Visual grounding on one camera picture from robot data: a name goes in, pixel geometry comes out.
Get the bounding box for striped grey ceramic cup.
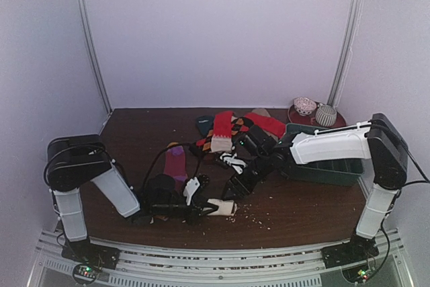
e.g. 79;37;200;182
315;104;337;128

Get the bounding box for left round controller board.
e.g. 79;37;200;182
71;263;101;286

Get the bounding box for patterned white ceramic bowl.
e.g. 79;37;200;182
293;97;317;116

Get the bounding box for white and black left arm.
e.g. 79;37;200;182
44;134;219;263

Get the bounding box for dark red round plate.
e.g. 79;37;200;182
287;105;347;128

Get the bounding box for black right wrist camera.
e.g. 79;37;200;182
239;125;277;156

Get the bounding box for tan and brown ribbed sock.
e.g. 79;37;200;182
251;108;271;118

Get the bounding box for right aluminium corner post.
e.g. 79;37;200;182
327;0;362;109

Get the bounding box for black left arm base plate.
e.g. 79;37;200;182
61;237;120;270

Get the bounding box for red and cream lace sock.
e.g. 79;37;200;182
210;111;233;153

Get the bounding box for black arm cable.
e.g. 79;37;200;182
140;140;206;197
399;145;430;187

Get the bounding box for left aluminium corner post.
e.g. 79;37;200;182
77;0;113;115

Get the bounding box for right round controller board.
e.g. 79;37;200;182
341;265;373;284

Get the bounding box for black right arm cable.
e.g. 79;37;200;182
399;145;430;187

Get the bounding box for dark teal sock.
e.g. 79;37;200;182
196;116;214;138

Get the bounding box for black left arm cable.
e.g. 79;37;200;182
140;140;206;197

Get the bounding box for black red yellow argyle sock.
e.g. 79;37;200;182
189;111;254;157

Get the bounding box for round controller board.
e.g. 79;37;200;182
341;265;373;284
71;263;101;286

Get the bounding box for long red sock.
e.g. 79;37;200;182
245;112;286;139

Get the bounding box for green plastic divided organizer tray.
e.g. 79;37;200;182
284;122;366;188

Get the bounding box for aluminium corner post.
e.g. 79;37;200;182
327;0;362;109
77;0;113;115

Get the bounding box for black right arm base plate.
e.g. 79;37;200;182
321;235;379;268

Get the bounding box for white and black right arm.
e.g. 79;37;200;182
222;113;408;261

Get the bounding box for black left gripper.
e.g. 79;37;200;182
152;196;217;226

